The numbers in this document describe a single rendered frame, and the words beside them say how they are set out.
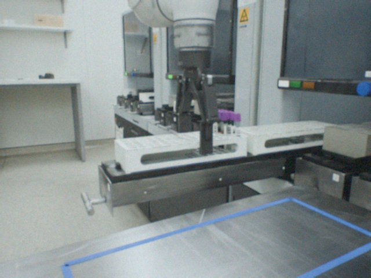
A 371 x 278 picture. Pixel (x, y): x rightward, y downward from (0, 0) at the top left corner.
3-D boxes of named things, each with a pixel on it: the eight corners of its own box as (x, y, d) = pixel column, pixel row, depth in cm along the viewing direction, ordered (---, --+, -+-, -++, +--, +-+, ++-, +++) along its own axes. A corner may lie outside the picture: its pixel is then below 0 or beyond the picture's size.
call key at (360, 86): (359, 95, 67) (361, 81, 66) (373, 96, 64) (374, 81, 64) (355, 95, 66) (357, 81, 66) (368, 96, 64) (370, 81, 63)
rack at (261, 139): (311, 139, 97) (313, 120, 95) (339, 147, 88) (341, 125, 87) (231, 150, 84) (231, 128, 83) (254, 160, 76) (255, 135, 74)
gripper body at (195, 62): (171, 50, 71) (171, 91, 73) (188, 48, 63) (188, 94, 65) (200, 51, 74) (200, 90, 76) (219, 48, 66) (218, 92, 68)
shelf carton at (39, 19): (35, 26, 334) (33, 14, 331) (35, 28, 353) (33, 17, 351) (64, 27, 346) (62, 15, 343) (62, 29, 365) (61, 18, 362)
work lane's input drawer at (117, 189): (312, 158, 101) (315, 131, 99) (351, 170, 89) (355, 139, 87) (79, 196, 71) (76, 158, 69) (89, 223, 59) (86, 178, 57)
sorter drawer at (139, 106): (222, 107, 231) (223, 95, 229) (233, 109, 219) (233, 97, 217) (127, 113, 201) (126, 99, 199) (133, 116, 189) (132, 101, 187)
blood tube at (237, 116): (233, 158, 75) (232, 113, 73) (239, 157, 76) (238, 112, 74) (237, 160, 74) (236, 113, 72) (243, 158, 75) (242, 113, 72)
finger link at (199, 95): (202, 79, 71) (205, 75, 69) (215, 124, 67) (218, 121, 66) (187, 79, 69) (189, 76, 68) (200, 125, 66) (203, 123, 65)
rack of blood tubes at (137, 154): (225, 151, 84) (225, 128, 82) (247, 161, 75) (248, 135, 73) (115, 165, 71) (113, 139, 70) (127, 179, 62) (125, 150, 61)
